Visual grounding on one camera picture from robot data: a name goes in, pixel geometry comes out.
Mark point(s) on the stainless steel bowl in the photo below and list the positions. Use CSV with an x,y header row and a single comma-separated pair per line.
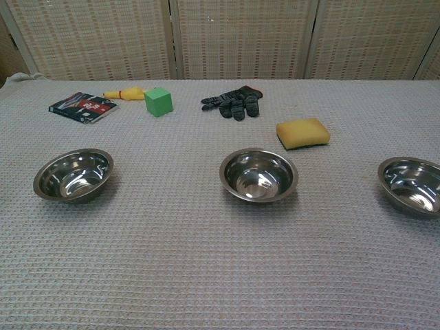
x,y
51,184
412,192
258,185

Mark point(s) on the black grey work glove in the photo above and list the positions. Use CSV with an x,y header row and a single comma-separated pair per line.
x,y
240,103

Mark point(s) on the yellow sponge with green pad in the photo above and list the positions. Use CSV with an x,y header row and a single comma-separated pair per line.
x,y
302,132

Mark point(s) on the green cube block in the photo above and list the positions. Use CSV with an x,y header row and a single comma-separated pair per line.
x,y
158,101

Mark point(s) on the grey waffle-weave tablecloth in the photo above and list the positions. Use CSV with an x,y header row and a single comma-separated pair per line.
x,y
206,258

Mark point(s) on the yellow rubber chicken toy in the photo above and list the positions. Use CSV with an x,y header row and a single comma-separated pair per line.
x,y
127,93

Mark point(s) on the woven bamboo screen panel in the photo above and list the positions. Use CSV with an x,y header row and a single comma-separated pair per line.
x,y
371,38
431,65
240,38
10,51
96,38

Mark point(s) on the black and red packet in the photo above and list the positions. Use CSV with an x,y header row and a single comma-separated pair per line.
x,y
82,108

